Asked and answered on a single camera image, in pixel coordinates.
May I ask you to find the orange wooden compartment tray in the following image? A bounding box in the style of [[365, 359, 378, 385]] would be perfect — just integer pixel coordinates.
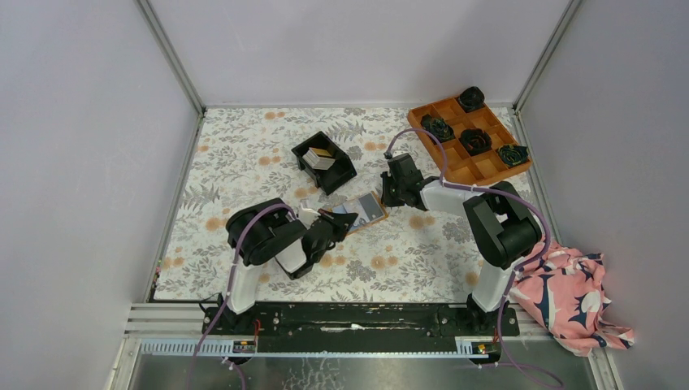
[[408, 96, 532, 186]]

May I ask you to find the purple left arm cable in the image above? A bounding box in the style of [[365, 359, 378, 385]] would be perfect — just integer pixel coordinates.
[[185, 202, 300, 390]]

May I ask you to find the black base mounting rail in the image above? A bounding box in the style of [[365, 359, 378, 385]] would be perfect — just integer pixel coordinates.
[[201, 301, 520, 356]]

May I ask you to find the rolled dark tie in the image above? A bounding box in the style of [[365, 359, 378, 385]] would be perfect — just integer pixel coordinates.
[[457, 86, 485, 113], [459, 128, 492, 156]]

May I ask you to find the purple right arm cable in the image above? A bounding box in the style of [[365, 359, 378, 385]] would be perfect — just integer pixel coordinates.
[[383, 128, 566, 388]]

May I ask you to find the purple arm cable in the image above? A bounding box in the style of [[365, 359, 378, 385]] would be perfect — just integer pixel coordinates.
[[383, 128, 566, 388], [185, 202, 300, 390]]

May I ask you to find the floral patterned table mat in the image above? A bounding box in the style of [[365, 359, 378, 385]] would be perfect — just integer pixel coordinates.
[[160, 106, 550, 304]]

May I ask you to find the rolled green tie right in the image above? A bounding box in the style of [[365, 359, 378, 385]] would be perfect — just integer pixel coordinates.
[[496, 145, 529, 168]]

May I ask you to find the pink patterned cloth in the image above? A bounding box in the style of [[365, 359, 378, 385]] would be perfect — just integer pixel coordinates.
[[509, 242, 635, 357]]

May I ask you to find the rolled green tie left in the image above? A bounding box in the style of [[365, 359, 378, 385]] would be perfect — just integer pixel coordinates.
[[421, 115, 456, 145]]

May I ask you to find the yellow leather card holder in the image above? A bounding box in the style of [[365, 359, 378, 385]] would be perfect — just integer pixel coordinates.
[[325, 191, 388, 235]]

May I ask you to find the stack of credit cards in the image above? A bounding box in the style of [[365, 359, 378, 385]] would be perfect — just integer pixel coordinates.
[[302, 147, 336, 171]]

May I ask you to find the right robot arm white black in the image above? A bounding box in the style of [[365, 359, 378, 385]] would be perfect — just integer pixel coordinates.
[[381, 152, 542, 335]]

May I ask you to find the rolled green tie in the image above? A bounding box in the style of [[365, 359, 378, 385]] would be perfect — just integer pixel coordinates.
[[421, 115, 456, 145], [496, 145, 529, 168]]

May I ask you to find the rolled dark tie top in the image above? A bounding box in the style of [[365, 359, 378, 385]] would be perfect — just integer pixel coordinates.
[[457, 86, 485, 113]]

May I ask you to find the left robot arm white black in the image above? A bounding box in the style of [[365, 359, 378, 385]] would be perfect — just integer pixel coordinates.
[[220, 197, 368, 334]]

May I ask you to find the black plastic card box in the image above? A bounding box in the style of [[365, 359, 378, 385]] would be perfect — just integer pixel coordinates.
[[291, 132, 357, 195]]

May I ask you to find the rolled dark tie centre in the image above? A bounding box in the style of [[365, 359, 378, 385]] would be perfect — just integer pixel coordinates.
[[459, 128, 492, 156]]

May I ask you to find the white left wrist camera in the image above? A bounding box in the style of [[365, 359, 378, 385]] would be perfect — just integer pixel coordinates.
[[297, 199, 320, 227]]

